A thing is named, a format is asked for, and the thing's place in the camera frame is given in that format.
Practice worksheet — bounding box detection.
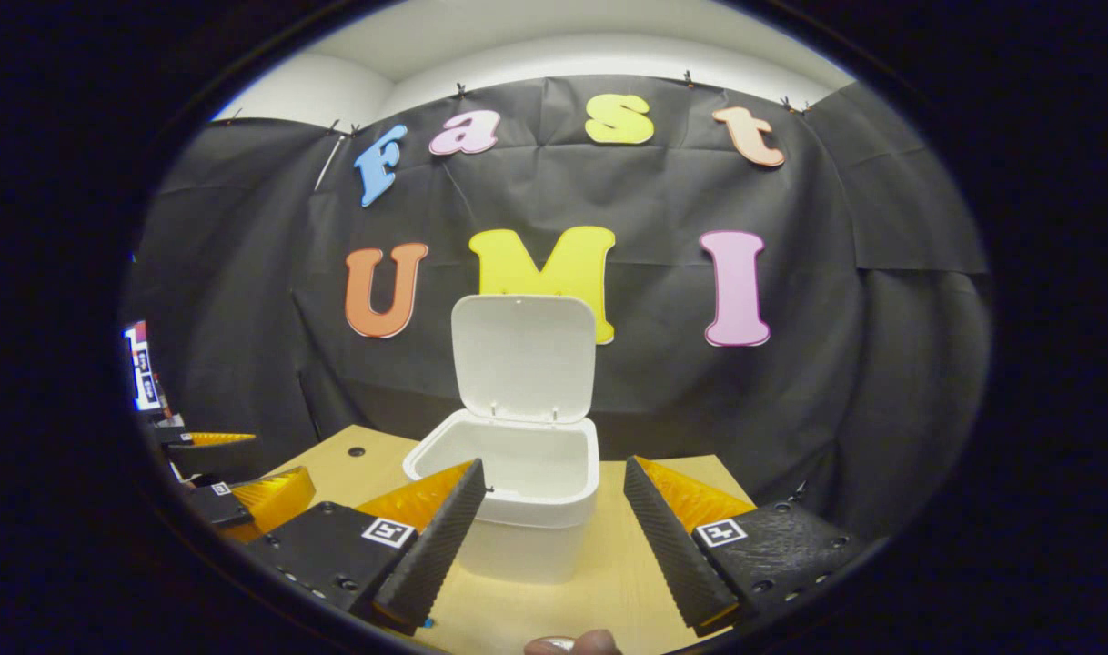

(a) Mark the thin white rod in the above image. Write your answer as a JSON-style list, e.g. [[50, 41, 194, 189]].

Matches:
[[315, 135, 346, 192]]

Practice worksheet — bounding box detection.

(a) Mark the black backdrop cloth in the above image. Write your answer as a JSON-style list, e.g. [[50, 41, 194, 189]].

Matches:
[[122, 75, 992, 547]]

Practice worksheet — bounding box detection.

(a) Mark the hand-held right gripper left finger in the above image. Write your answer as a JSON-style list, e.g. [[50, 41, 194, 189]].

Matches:
[[245, 458, 487, 635]]

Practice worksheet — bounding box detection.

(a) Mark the white desktop garbage bin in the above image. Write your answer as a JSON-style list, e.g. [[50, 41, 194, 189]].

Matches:
[[403, 293, 602, 585]]

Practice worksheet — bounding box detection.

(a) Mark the row of black cloth clips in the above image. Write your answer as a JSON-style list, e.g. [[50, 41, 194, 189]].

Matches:
[[227, 71, 811, 137]]

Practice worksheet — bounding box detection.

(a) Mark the colourful wall poster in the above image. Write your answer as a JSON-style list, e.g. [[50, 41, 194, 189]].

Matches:
[[122, 320, 168, 419]]

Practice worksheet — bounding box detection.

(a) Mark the wooden desktop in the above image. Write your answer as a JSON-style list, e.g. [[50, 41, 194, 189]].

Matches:
[[263, 424, 757, 655]]

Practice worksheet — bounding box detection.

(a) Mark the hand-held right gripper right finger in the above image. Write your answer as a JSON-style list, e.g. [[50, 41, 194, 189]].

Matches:
[[623, 455, 860, 636]]

